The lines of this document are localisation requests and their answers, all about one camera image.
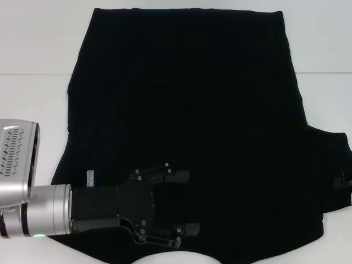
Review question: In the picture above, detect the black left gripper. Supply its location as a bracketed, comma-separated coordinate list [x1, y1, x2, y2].
[70, 162, 201, 244]

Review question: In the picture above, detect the black t-shirt with white print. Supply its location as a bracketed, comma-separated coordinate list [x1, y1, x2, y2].
[51, 7, 352, 264]

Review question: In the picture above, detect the silver cable connector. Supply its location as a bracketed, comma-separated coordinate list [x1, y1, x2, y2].
[86, 169, 96, 188]

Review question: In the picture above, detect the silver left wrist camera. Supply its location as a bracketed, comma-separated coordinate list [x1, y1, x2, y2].
[0, 118, 41, 205]

